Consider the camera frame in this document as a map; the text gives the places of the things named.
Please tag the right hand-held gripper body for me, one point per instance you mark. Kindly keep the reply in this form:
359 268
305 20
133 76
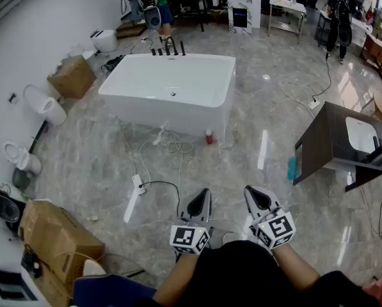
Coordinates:
277 229

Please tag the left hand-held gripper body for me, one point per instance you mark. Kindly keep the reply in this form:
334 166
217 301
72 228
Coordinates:
189 237

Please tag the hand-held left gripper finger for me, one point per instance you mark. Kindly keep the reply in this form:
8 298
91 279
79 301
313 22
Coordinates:
187 210
209 208

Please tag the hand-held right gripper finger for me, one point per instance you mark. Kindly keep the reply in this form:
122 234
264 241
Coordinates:
269 197
249 205

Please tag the white bathtub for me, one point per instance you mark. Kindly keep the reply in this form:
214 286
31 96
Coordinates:
168 75

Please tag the black handheld shower head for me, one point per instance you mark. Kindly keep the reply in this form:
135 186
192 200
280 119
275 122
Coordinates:
182 48

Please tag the person's left forearm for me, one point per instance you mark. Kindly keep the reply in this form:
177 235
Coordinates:
174 280

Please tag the person's right forearm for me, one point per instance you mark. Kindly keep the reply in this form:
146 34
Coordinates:
294 267

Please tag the black curved bathtub spout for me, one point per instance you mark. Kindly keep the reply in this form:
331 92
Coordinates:
168 40

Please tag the long white flat strip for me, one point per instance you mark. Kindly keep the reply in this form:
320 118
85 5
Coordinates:
131 208

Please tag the white power strip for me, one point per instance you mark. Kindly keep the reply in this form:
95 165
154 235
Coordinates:
137 182
314 103

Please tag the person's black clothing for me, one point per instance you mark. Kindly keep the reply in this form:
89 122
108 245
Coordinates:
242 277

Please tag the red can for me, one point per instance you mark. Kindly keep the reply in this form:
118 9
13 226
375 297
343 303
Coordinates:
209 137

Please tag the dark wooden vanity cabinet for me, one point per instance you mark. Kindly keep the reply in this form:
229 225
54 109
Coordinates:
320 139

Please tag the blue chair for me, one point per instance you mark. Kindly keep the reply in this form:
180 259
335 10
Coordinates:
114 289

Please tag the white sink basin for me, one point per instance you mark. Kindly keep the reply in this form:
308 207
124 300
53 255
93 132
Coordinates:
360 134

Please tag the black sink faucet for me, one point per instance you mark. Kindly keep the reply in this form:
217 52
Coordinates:
375 149

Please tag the large brown cardboard box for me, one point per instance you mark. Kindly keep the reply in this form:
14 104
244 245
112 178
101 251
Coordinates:
56 238

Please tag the small brown cardboard box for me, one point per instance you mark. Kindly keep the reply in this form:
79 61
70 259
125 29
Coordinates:
72 77

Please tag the black round lens device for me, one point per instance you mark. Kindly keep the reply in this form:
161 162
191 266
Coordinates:
5 208

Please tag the brown wooden table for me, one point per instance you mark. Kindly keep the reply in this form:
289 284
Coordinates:
374 48

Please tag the white appliance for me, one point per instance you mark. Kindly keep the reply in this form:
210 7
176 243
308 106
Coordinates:
8 286

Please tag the white metal table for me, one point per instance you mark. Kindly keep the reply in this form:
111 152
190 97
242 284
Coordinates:
286 6

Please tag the marble pattern pedestal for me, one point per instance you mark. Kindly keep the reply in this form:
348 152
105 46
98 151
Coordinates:
242 11

